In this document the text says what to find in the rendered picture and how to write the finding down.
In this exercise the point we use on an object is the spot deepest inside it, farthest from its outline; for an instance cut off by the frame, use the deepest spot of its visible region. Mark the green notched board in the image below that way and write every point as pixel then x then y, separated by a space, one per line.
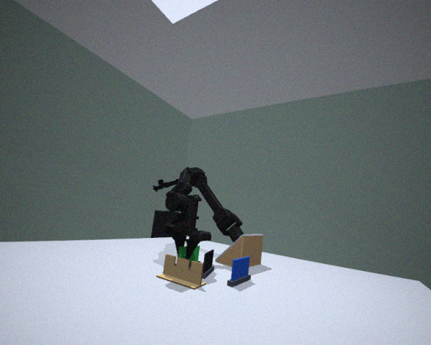
pixel 194 256

